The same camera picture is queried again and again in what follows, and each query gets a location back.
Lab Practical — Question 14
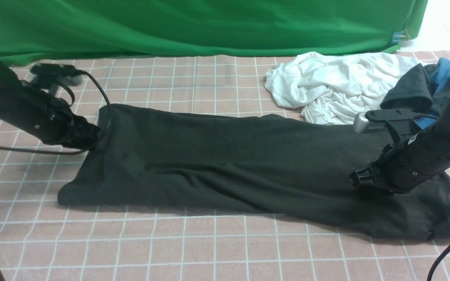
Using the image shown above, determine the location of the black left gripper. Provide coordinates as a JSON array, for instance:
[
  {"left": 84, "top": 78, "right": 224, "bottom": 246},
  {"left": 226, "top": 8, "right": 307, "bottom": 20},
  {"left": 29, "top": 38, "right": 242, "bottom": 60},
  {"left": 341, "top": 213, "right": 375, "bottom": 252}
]
[{"left": 34, "top": 100, "right": 101, "bottom": 151}]

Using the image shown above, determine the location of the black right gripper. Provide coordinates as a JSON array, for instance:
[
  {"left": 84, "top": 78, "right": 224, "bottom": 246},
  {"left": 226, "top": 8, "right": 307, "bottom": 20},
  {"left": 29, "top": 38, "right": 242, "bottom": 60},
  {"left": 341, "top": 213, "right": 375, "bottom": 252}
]
[{"left": 349, "top": 129, "right": 450, "bottom": 194}]

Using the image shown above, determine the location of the dark gray long-sleeve shirt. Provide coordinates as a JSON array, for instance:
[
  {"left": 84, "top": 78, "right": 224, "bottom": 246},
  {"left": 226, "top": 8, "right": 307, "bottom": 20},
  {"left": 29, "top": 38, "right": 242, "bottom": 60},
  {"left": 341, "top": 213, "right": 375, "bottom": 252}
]
[{"left": 57, "top": 104, "right": 450, "bottom": 241}]

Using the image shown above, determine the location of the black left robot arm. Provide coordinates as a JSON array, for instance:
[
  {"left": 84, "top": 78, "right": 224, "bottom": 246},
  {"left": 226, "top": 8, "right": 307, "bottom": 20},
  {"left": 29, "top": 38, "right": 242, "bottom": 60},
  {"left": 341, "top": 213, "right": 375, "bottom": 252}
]
[{"left": 0, "top": 61, "right": 373, "bottom": 206}]

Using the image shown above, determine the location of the dark charcoal shirt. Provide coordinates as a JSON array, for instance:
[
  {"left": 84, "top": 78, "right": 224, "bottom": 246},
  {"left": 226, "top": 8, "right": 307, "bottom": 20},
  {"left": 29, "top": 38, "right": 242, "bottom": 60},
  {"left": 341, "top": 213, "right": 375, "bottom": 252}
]
[{"left": 380, "top": 64, "right": 450, "bottom": 114}]

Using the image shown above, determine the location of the blue shirt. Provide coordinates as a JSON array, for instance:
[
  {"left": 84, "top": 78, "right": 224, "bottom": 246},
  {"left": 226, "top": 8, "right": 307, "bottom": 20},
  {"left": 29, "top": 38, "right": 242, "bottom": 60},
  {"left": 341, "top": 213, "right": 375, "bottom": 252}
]
[{"left": 416, "top": 57, "right": 450, "bottom": 129}]

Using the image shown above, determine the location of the white cloth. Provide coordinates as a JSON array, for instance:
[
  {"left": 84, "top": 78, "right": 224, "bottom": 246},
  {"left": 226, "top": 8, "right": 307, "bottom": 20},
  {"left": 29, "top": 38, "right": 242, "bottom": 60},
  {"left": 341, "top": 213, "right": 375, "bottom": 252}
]
[{"left": 264, "top": 52, "right": 420, "bottom": 125}]

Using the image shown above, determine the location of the green backdrop cloth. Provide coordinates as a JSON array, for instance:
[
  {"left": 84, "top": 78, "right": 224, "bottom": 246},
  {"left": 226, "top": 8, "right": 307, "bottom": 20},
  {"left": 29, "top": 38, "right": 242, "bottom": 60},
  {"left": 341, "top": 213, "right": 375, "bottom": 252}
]
[{"left": 0, "top": 0, "right": 427, "bottom": 65}]

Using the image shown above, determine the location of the blue binder clip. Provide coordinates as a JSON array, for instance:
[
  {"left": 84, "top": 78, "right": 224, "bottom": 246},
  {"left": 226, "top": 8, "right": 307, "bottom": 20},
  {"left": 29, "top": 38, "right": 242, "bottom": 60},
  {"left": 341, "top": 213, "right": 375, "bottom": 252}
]
[{"left": 391, "top": 30, "right": 410, "bottom": 46}]

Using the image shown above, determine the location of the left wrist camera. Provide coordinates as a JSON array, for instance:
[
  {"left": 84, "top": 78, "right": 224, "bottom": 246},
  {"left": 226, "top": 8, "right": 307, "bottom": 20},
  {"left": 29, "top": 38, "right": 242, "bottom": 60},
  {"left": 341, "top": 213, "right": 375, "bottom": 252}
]
[{"left": 30, "top": 63, "right": 82, "bottom": 95}]

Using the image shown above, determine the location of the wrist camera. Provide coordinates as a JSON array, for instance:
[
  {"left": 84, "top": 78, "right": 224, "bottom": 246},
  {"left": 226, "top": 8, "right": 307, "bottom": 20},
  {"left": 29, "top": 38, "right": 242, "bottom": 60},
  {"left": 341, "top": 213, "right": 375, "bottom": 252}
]
[
  {"left": 352, "top": 108, "right": 438, "bottom": 143},
  {"left": 30, "top": 63, "right": 82, "bottom": 95}
]

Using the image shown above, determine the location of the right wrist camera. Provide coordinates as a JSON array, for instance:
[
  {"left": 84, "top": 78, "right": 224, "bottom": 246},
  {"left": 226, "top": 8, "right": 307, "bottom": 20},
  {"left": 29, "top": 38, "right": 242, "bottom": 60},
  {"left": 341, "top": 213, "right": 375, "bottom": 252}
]
[{"left": 352, "top": 108, "right": 438, "bottom": 143}]

